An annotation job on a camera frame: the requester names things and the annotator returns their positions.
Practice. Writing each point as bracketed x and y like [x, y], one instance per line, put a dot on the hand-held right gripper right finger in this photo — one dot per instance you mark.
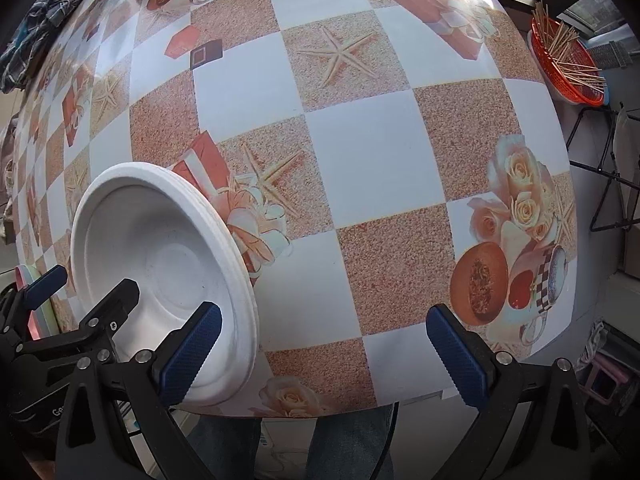
[457, 360]

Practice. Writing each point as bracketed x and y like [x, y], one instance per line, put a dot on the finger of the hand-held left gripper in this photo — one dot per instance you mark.
[112, 310]
[47, 282]

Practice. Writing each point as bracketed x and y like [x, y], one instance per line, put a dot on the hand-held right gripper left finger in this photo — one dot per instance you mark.
[192, 355]

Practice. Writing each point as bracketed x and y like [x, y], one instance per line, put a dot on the white bowl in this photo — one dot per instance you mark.
[231, 240]
[150, 260]

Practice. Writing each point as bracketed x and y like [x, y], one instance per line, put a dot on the person's blue jeans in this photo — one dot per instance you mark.
[350, 445]

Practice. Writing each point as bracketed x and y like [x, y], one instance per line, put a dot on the pink stool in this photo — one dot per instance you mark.
[607, 367]

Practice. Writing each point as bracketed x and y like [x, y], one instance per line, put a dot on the printed checkered tablecloth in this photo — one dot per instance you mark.
[365, 150]

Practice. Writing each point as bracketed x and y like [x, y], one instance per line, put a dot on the black folding chair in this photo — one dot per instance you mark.
[607, 175]

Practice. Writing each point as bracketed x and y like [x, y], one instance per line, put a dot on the dark plaid cloth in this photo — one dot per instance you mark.
[35, 20]

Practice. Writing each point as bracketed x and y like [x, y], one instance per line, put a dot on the orange plastic basket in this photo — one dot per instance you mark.
[570, 80]

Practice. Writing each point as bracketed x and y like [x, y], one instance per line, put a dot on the red basket of sticks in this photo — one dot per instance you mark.
[565, 45]

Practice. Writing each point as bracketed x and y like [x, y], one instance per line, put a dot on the grey ribbed mat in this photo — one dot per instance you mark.
[612, 55]

